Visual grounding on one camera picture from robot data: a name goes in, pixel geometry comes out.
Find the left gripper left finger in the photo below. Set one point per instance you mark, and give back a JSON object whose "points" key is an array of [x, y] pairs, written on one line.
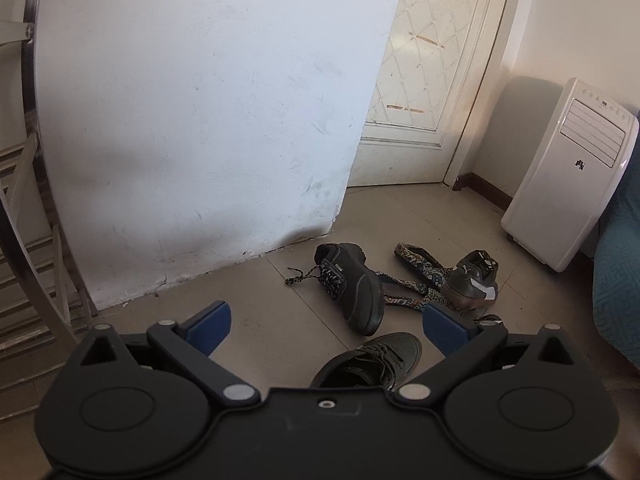
{"points": [[185, 349]]}

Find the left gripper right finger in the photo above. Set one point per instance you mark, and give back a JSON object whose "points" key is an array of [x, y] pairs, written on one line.
{"points": [[465, 344]]}

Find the black work shoe with tag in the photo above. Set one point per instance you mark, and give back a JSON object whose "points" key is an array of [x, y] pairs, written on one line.
{"points": [[342, 272]]}

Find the olive green sneaker white stripe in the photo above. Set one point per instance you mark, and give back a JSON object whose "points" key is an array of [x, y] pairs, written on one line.
{"points": [[472, 283]]}

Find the patterned flat slipper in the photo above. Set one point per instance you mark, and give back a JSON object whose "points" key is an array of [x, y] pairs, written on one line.
{"points": [[387, 281], [417, 269]]}

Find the teal fabric sofa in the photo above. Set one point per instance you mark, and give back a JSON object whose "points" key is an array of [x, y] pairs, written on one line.
{"points": [[615, 290]]}

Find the white portable air cooler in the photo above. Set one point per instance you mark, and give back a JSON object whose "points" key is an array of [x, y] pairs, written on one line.
{"points": [[581, 159]]}

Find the cream panelled door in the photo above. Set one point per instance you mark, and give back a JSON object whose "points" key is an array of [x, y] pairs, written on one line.
{"points": [[435, 58]]}

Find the metal folding rack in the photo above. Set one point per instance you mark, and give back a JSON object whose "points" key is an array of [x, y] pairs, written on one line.
{"points": [[45, 304]]}

